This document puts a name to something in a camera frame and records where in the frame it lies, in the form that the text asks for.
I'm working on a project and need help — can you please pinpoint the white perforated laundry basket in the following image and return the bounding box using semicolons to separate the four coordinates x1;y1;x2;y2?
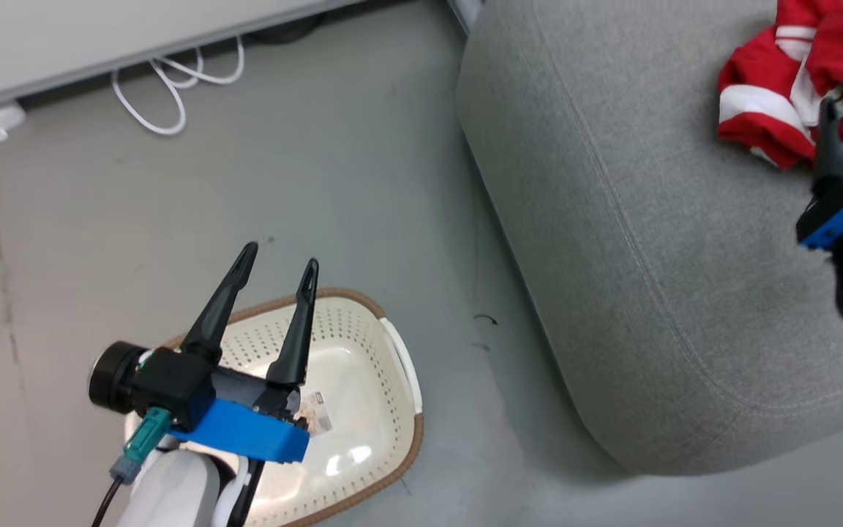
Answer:
123;287;424;527

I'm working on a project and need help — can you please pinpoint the teal cable connector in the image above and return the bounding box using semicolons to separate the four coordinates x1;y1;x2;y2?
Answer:
110;407;173;485

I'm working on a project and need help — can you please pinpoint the white paper label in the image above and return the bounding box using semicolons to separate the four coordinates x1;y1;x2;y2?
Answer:
299;391;334;433

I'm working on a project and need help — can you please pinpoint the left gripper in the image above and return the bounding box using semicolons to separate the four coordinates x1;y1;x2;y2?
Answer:
168;242;320;464

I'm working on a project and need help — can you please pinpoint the grey fabric sofa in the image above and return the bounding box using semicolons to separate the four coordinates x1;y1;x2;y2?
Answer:
456;0;843;477

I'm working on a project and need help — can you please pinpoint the red and white garment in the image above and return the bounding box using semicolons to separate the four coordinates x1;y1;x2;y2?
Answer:
716;0;843;173

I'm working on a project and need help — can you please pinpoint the white cable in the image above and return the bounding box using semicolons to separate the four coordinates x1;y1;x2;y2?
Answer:
111;35;246;137

